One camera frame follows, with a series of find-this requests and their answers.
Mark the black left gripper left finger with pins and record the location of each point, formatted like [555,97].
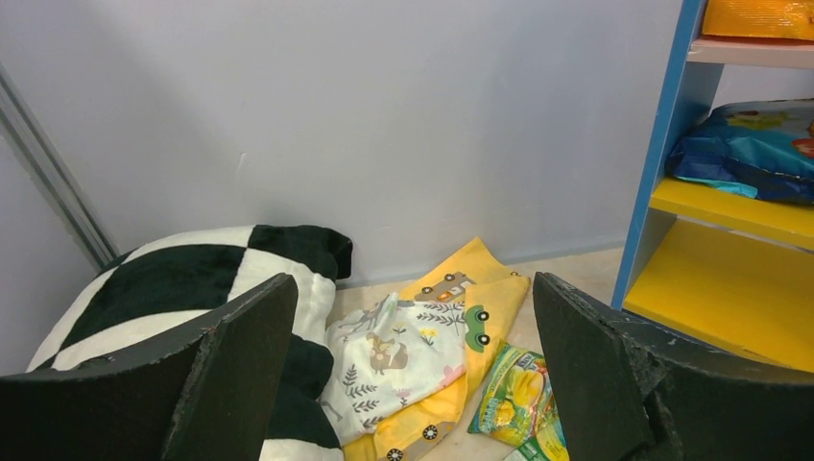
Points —
[203,390]

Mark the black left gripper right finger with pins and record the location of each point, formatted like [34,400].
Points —
[628,388]

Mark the orange candy bag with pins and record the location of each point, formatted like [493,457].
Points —
[781,19]

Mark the green yellow candy bag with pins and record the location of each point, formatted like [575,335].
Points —
[517,402]

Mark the blue yellow pink shelf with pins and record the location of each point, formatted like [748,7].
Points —
[734,272]

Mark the blue candy bag upper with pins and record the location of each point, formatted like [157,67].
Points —
[760,150]

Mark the black white checkered pillow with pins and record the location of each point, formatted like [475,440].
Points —
[172,280]

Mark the yellow white printed cloth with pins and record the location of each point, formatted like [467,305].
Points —
[405,367]

